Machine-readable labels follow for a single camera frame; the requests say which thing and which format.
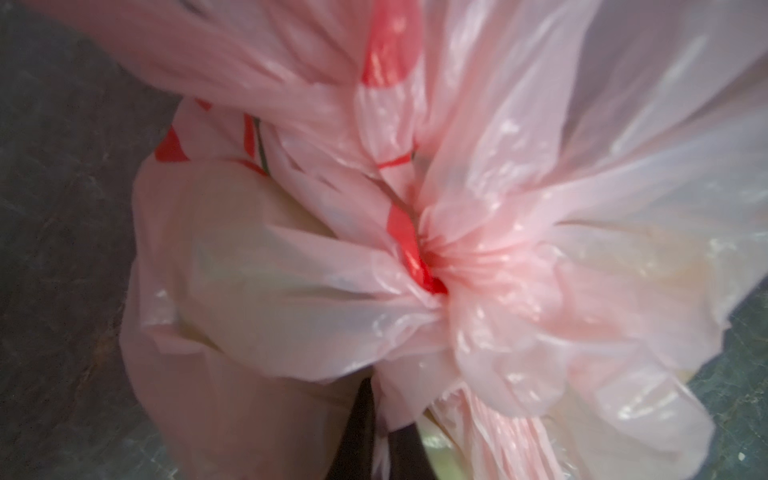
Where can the pink plastic bag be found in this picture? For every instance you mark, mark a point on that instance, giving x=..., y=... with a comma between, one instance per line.
x=526, y=222

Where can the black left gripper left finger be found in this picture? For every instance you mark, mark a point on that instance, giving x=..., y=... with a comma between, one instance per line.
x=354, y=457

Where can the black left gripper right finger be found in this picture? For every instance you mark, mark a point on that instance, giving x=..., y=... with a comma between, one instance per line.
x=408, y=458

